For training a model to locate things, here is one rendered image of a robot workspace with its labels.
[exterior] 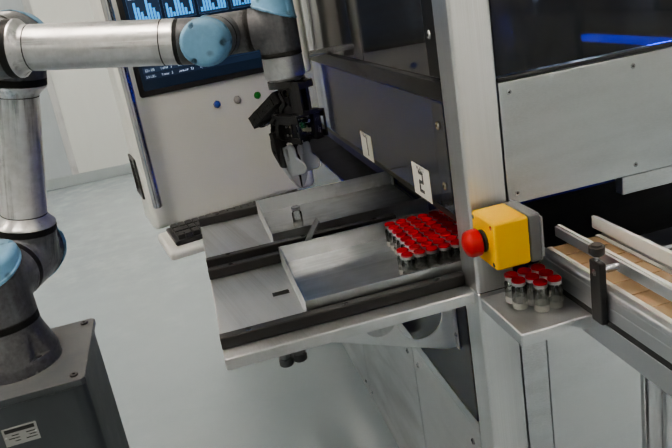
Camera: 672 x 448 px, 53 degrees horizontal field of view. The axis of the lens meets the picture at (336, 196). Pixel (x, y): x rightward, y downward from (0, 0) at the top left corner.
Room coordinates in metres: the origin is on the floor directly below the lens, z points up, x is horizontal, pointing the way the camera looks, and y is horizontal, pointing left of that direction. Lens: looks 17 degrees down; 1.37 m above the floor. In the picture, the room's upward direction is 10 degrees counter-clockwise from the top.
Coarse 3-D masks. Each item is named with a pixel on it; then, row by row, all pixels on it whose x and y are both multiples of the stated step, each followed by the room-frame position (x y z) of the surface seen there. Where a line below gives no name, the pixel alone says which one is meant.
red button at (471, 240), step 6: (474, 228) 0.89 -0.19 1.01; (462, 234) 0.89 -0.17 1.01; (468, 234) 0.88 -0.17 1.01; (474, 234) 0.87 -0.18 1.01; (480, 234) 0.87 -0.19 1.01; (462, 240) 0.89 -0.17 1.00; (468, 240) 0.87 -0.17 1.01; (474, 240) 0.87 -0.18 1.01; (480, 240) 0.87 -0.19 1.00; (462, 246) 0.89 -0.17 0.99; (468, 246) 0.87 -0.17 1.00; (474, 246) 0.87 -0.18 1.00; (480, 246) 0.87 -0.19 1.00; (468, 252) 0.87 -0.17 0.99; (474, 252) 0.87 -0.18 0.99; (480, 252) 0.87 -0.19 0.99
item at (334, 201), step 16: (368, 176) 1.60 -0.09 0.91; (384, 176) 1.60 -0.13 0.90; (304, 192) 1.56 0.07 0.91; (320, 192) 1.57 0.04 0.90; (336, 192) 1.58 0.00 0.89; (352, 192) 1.59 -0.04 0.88; (368, 192) 1.56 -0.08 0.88; (384, 192) 1.54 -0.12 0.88; (400, 192) 1.52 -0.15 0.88; (272, 208) 1.55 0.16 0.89; (288, 208) 1.54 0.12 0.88; (304, 208) 1.52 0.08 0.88; (320, 208) 1.50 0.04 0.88; (336, 208) 1.48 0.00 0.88; (352, 208) 1.46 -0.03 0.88; (368, 208) 1.44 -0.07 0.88; (384, 208) 1.34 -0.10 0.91; (400, 208) 1.34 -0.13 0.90; (416, 208) 1.35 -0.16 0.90; (272, 224) 1.45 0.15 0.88; (288, 224) 1.43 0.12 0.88; (304, 224) 1.41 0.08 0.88; (320, 224) 1.31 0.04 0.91; (336, 224) 1.32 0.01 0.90; (272, 240) 1.31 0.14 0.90
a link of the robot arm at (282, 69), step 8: (288, 56) 1.22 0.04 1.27; (296, 56) 1.23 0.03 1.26; (264, 64) 1.24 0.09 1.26; (272, 64) 1.22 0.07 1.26; (280, 64) 1.22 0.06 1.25; (288, 64) 1.22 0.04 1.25; (296, 64) 1.23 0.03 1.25; (264, 72) 1.25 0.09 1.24; (272, 72) 1.22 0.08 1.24; (280, 72) 1.22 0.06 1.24; (288, 72) 1.22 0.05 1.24; (296, 72) 1.22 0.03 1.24; (304, 72) 1.24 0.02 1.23; (272, 80) 1.23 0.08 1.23; (280, 80) 1.22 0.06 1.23; (288, 80) 1.22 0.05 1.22; (296, 80) 1.23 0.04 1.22
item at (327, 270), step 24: (408, 216) 1.26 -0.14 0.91; (312, 240) 1.22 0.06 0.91; (336, 240) 1.23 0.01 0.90; (360, 240) 1.24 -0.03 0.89; (384, 240) 1.24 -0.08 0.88; (288, 264) 1.12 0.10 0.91; (312, 264) 1.18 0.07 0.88; (336, 264) 1.16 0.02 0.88; (360, 264) 1.14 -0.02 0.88; (384, 264) 1.12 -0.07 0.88; (456, 264) 1.01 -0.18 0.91; (312, 288) 1.07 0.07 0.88; (336, 288) 1.05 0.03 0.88; (360, 288) 0.97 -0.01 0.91; (384, 288) 0.98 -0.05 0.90
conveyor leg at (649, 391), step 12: (648, 384) 0.77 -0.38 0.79; (648, 396) 0.77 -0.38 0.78; (660, 396) 0.76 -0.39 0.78; (648, 408) 0.77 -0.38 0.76; (660, 408) 0.76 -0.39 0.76; (648, 420) 0.78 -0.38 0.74; (660, 420) 0.76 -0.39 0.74; (648, 432) 0.78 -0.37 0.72; (660, 432) 0.76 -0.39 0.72; (648, 444) 0.78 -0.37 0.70; (660, 444) 0.76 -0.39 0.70
